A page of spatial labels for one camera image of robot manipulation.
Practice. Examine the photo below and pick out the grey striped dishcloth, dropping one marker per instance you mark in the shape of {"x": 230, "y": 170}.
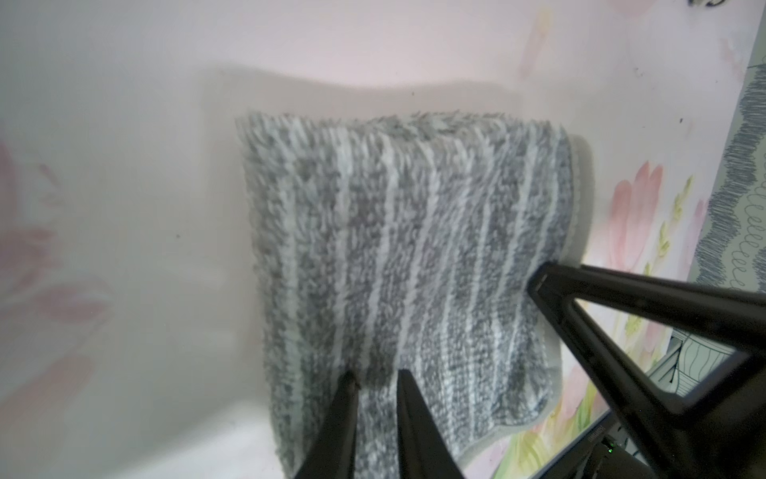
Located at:
{"x": 406, "y": 243}

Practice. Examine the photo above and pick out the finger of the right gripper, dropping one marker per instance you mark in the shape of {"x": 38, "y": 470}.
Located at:
{"x": 616, "y": 325}

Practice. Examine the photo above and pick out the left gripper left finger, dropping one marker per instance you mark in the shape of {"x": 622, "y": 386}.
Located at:
{"x": 333, "y": 453}

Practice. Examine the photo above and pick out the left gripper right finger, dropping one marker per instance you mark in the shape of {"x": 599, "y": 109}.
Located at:
{"x": 422, "y": 451}

